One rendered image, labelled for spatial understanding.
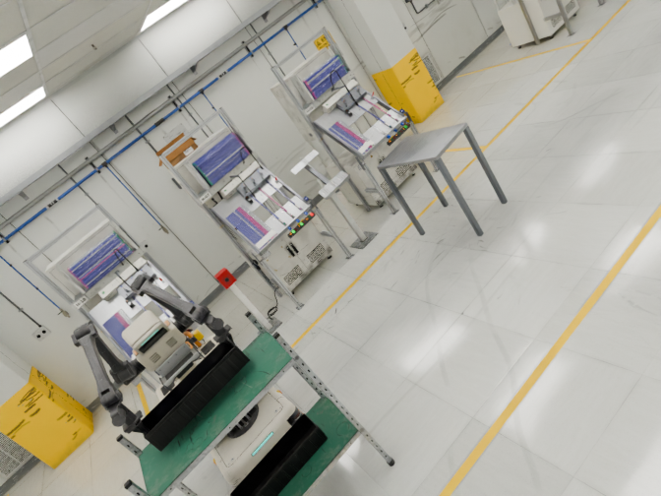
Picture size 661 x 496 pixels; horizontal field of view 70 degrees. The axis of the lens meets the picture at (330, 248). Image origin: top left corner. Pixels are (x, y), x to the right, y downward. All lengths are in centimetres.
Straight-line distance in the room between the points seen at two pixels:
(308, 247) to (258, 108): 233
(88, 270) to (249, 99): 312
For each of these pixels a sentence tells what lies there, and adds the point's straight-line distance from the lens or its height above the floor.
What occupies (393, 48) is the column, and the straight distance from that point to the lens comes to 715.
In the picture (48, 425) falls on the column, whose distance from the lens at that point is 618.
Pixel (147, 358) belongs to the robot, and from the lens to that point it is 297.
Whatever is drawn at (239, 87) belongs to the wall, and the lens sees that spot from 657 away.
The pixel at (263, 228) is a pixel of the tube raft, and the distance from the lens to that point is 459.
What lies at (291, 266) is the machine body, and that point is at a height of 26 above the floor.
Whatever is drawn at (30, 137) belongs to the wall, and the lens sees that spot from 618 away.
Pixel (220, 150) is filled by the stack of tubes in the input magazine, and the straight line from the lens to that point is 482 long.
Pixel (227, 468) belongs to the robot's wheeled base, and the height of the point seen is 28.
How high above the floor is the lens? 215
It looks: 23 degrees down
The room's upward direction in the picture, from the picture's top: 37 degrees counter-clockwise
